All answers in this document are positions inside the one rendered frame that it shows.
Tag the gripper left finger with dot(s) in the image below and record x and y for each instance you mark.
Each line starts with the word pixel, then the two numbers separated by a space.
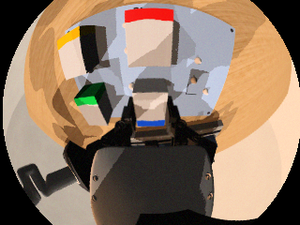
pixel 119 135

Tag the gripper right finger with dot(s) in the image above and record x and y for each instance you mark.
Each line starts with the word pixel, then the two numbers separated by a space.
pixel 184 135

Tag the beige block with red end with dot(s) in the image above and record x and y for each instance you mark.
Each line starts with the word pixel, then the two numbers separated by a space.
pixel 149 36

